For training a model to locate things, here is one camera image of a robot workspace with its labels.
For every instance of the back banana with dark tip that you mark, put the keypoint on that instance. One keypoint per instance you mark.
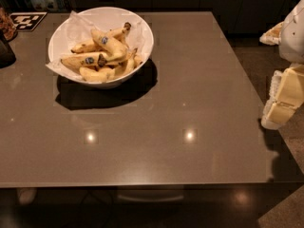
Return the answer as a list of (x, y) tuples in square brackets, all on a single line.
[(120, 33)]

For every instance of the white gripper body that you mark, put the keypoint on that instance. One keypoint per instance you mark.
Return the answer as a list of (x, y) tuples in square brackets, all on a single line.
[(293, 37)]

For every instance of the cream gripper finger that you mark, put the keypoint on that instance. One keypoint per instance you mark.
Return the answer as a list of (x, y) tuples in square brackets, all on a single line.
[(271, 36), (286, 96)]

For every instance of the banana with blue sticker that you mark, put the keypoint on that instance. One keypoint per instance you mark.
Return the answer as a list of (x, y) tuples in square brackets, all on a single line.
[(116, 50), (89, 59)]

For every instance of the black white fiducial marker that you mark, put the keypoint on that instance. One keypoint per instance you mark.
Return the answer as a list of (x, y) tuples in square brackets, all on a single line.
[(27, 21)]

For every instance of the right front banana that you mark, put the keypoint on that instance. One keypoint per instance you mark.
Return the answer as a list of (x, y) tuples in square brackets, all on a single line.
[(126, 66)]

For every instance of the patterned jar at left edge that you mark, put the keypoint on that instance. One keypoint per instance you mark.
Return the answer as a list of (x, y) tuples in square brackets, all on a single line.
[(7, 26)]

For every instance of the white bowl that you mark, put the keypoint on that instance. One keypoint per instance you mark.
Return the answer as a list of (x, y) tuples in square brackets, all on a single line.
[(104, 18)]

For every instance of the dark object at left edge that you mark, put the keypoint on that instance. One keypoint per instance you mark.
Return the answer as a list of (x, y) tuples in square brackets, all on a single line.
[(7, 56)]

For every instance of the back left banana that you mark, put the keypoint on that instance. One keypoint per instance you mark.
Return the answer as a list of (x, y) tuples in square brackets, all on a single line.
[(86, 46)]

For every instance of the front bottom banana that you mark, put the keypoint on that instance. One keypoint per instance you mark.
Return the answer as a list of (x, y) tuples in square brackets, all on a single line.
[(101, 75)]

